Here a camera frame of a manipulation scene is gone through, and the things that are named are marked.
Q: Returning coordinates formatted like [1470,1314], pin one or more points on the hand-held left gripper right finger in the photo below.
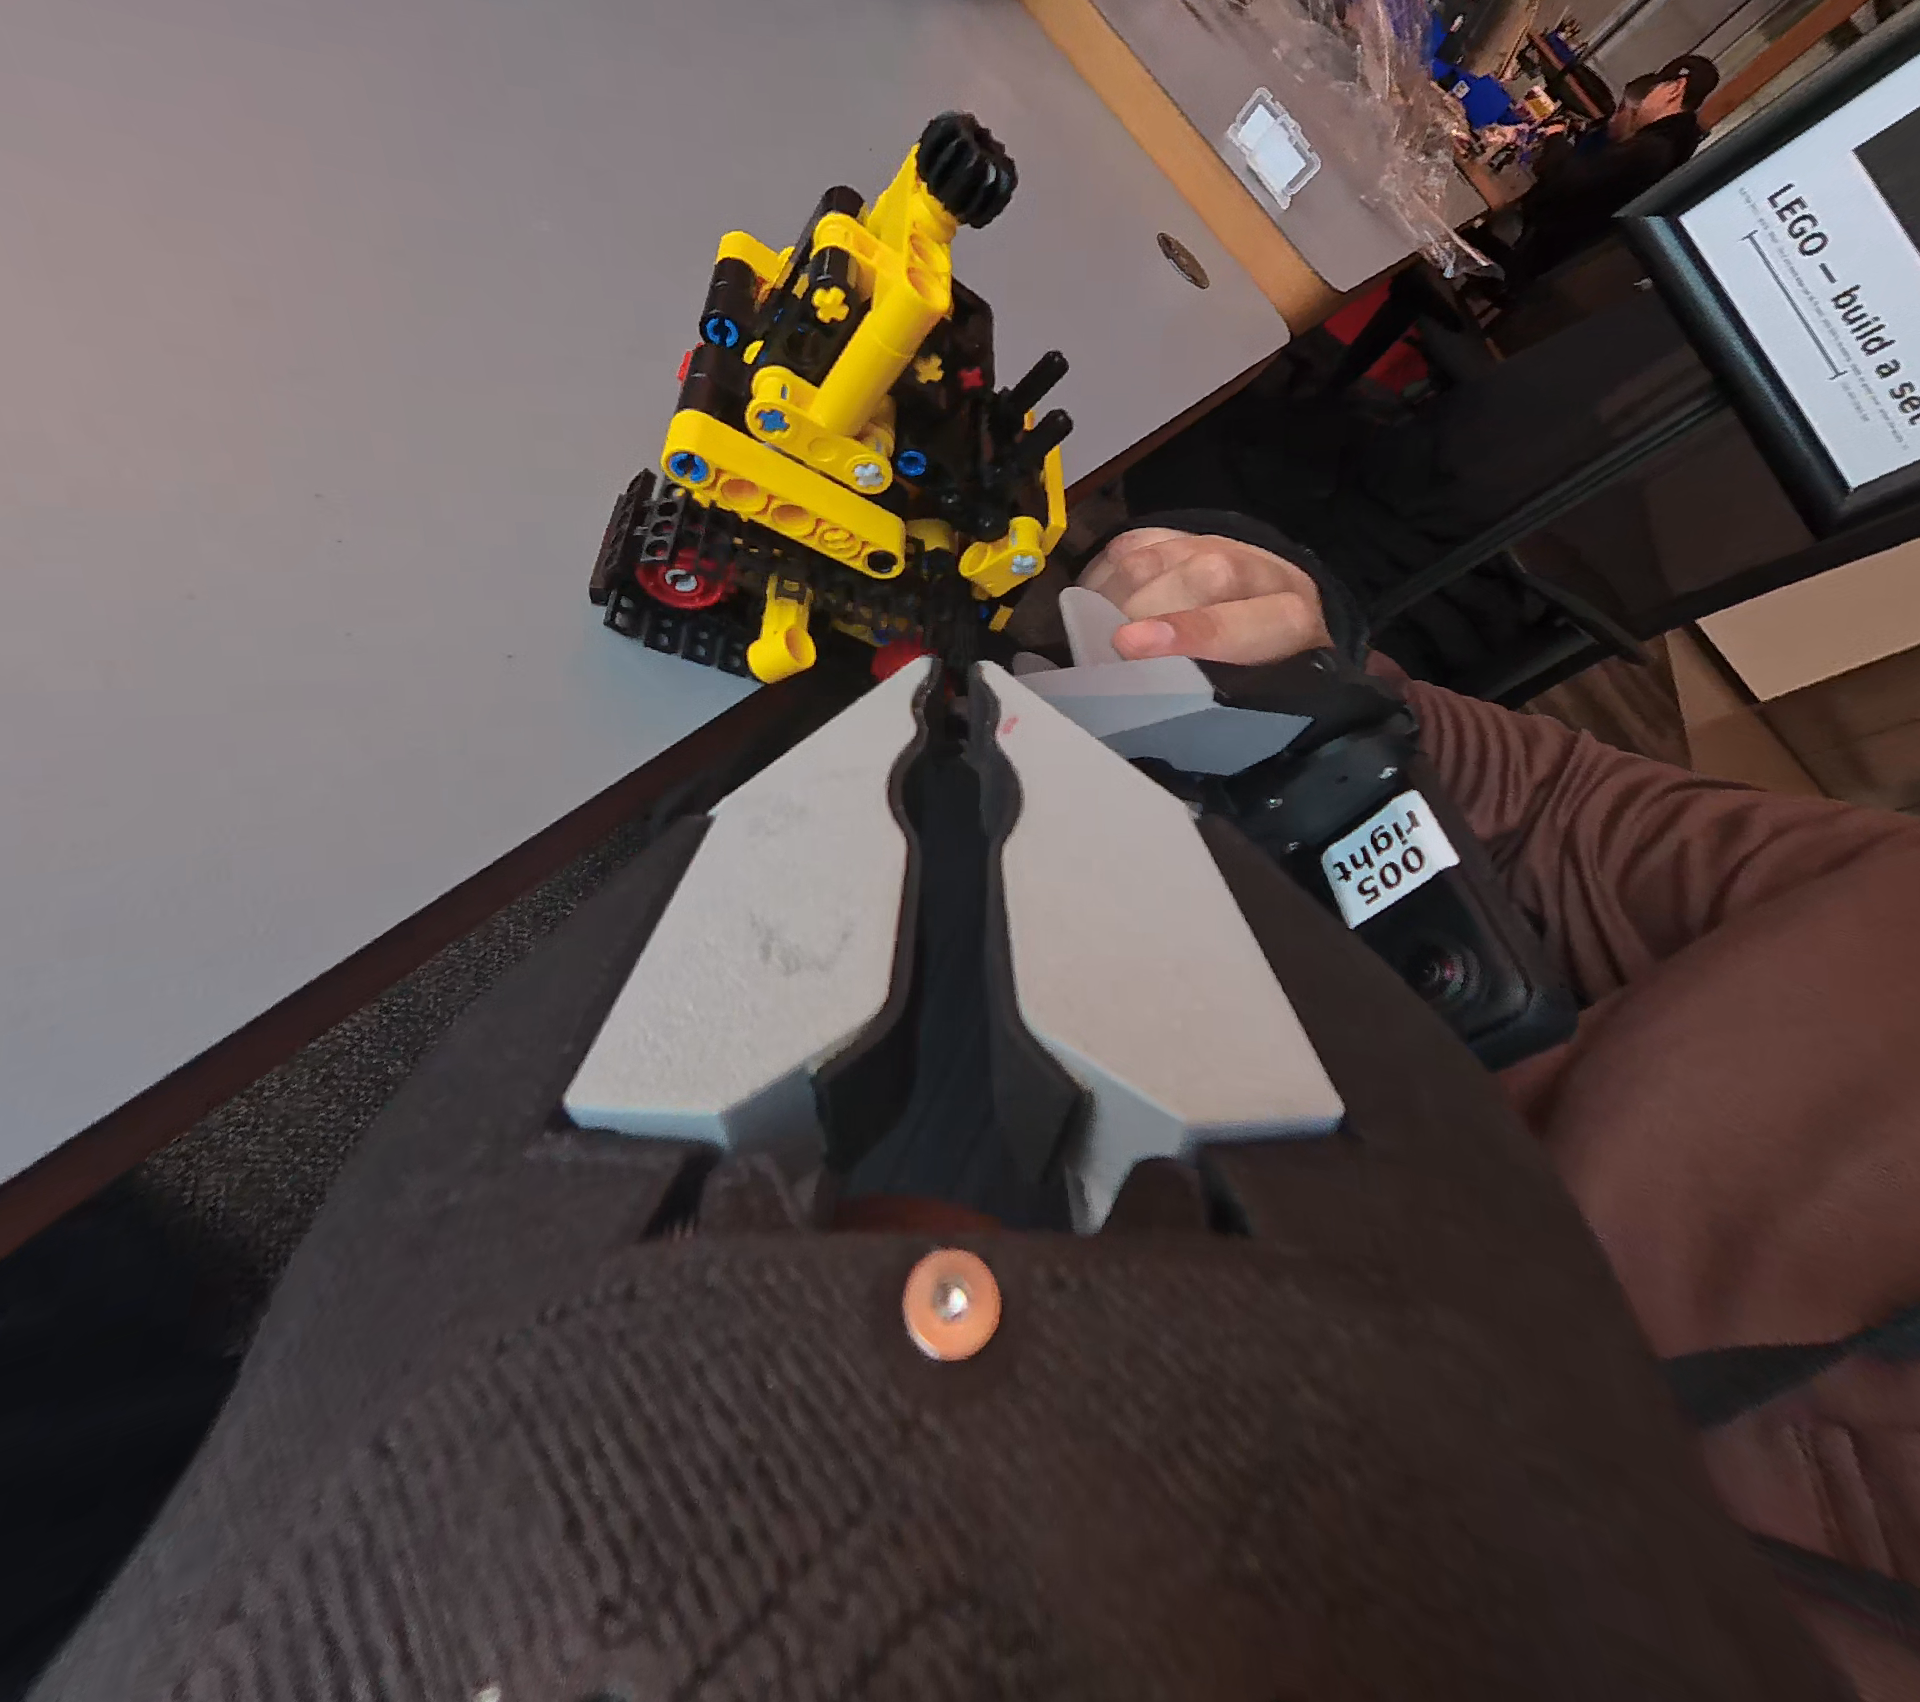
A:
[1155,982]

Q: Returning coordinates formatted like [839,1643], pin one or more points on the person's right hand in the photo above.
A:
[1215,593]

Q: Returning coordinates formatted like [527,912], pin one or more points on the person's brown sweater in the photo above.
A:
[1770,1207]

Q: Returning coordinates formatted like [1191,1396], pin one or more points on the black framed paper sign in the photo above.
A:
[1800,307]

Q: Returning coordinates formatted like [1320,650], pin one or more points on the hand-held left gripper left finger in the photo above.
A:
[781,922]

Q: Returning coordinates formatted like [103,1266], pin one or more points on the yellow black lego bulldozer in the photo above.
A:
[840,412]

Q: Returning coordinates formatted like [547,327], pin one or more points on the person's brown-sleeved right forearm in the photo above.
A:
[1634,832]

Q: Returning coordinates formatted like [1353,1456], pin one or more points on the cardboard box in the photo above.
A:
[1800,682]

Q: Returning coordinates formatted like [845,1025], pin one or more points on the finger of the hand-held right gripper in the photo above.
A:
[1223,739]
[1141,684]

